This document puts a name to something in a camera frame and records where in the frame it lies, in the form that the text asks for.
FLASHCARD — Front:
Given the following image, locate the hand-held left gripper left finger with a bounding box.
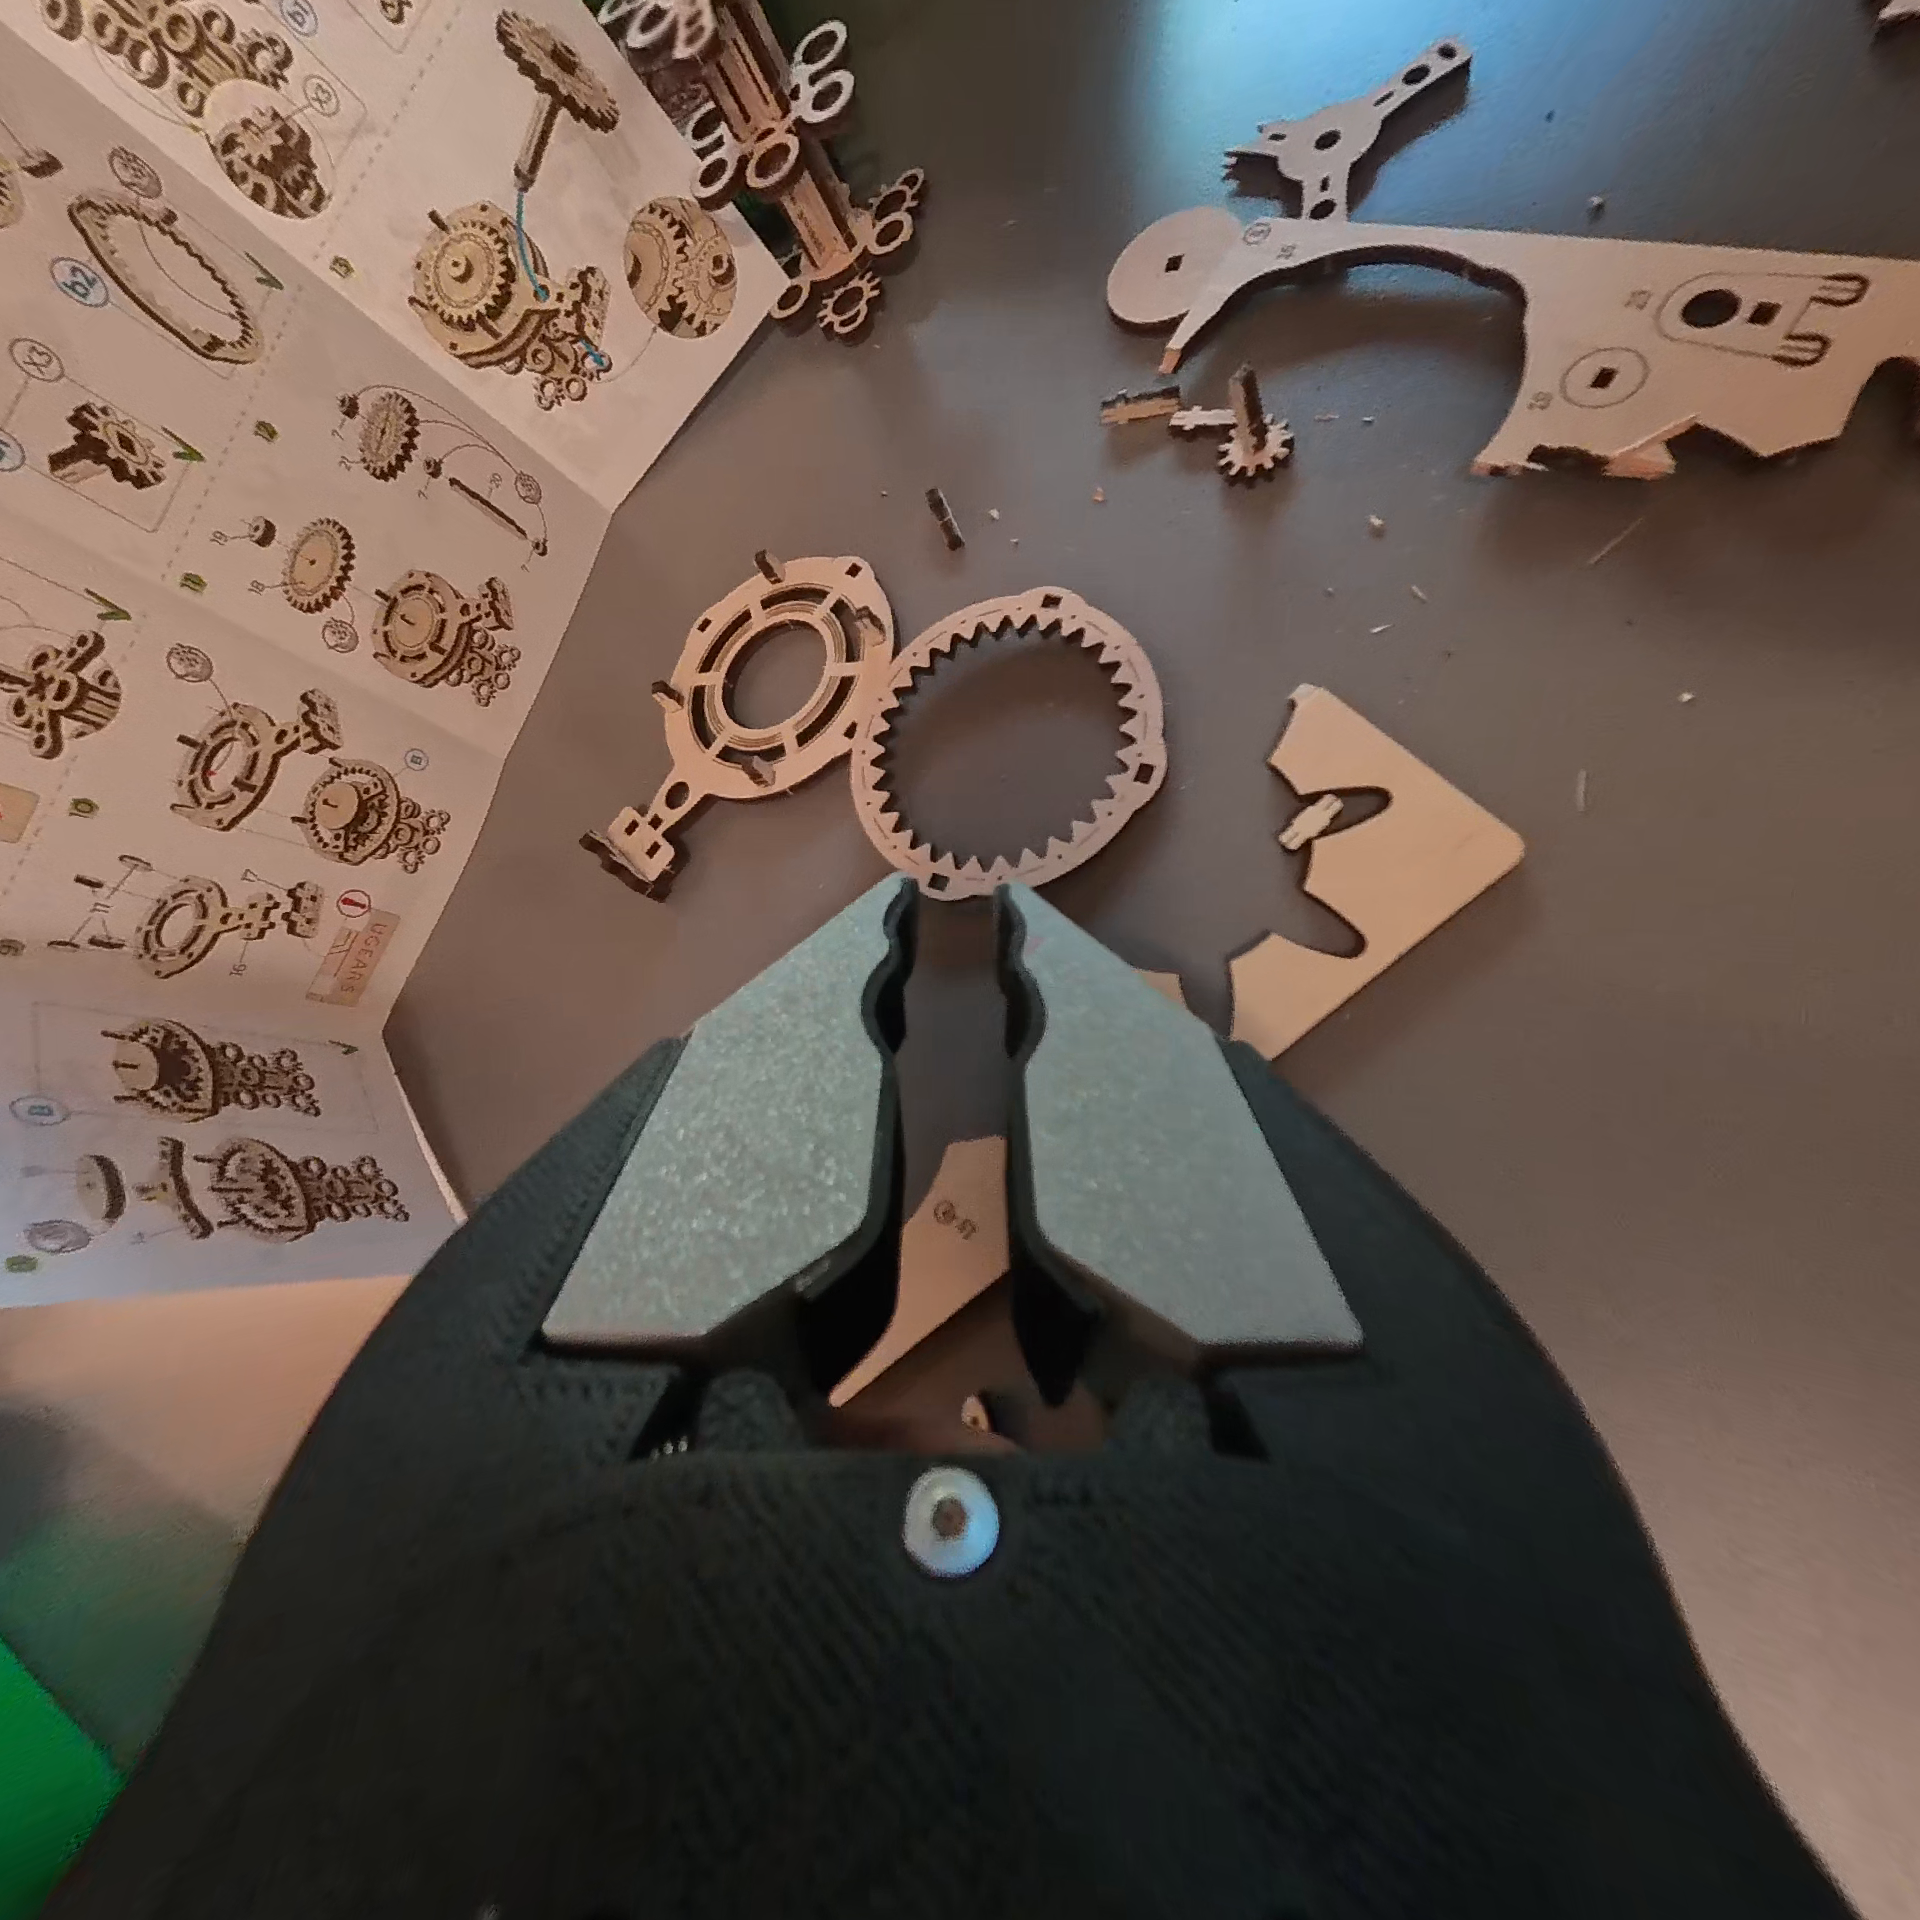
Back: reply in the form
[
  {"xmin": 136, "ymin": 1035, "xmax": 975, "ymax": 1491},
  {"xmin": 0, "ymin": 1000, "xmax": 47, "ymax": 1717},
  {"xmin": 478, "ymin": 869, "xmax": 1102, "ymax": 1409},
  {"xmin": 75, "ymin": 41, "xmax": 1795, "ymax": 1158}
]
[{"xmin": 536, "ymin": 873, "xmax": 921, "ymax": 1409}]

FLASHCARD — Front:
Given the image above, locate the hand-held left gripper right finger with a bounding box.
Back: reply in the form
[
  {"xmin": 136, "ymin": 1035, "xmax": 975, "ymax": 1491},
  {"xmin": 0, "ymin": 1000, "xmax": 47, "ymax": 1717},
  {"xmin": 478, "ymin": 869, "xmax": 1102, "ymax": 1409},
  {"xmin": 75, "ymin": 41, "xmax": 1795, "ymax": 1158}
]
[{"xmin": 995, "ymin": 881, "xmax": 1367, "ymax": 1409}]

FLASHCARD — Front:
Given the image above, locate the wooden inner-toothed ring gear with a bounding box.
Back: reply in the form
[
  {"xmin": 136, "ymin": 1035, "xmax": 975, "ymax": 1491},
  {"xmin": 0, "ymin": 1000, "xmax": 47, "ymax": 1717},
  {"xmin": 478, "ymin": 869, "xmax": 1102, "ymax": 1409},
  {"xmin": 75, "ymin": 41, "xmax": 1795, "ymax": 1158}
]
[{"xmin": 851, "ymin": 587, "xmax": 1167, "ymax": 904}]

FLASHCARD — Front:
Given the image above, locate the wooden model assembly with loops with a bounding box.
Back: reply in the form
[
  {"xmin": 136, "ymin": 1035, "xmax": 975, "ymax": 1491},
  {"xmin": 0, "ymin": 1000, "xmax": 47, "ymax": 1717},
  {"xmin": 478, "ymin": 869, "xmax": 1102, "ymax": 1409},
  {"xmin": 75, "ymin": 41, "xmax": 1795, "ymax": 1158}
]
[{"xmin": 598, "ymin": 0, "xmax": 928, "ymax": 336}]

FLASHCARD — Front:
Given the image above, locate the small wooden scrap sheet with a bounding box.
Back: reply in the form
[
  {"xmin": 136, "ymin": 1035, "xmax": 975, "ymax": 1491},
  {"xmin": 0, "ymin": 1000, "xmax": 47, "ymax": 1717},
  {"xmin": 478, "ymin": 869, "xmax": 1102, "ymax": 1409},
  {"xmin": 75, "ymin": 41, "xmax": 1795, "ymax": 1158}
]
[{"xmin": 832, "ymin": 686, "xmax": 1527, "ymax": 1413}]

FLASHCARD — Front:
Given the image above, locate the small wooden gear with axle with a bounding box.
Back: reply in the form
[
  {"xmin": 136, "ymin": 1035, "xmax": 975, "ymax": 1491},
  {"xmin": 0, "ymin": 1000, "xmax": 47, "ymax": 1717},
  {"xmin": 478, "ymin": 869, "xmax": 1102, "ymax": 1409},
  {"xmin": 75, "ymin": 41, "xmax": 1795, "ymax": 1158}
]
[{"xmin": 1171, "ymin": 363, "xmax": 1295, "ymax": 488}]

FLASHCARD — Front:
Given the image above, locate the printed assembly instruction sheet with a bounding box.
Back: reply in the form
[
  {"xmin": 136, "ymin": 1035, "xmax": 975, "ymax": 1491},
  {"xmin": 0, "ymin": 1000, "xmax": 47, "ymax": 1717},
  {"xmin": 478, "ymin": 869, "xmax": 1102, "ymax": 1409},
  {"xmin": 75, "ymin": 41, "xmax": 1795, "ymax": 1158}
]
[{"xmin": 0, "ymin": 0, "xmax": 792, "ymax": 1311}]

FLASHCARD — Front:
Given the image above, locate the green plastic object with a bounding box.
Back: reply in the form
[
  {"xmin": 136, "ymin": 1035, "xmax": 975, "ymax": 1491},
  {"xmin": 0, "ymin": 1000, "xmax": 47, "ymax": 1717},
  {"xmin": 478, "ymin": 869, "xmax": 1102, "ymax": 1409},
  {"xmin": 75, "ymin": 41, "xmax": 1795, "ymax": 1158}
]
[{"xmin": 0, "ymin": 1545, "xmax": 128, "ymax": 1920}]

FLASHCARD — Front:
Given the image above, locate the long wooden scrap sheet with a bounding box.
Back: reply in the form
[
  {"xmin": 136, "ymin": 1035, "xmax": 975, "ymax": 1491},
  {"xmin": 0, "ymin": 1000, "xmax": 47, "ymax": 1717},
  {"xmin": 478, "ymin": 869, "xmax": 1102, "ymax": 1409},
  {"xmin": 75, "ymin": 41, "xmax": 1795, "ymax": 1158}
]
[{"xmin": 1107, "ymin": 38, "xmax": 1920, "ymax": 482}]

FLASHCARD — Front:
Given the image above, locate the wooden round frame with stem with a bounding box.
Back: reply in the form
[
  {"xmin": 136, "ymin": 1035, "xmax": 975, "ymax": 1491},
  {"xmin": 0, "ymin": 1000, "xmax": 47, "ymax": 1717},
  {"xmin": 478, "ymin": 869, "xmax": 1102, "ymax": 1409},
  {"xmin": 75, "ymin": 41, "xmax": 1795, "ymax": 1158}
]
[{"xmin": 582, "ymin": 552, "xmax": 897, "ymax": 904}]

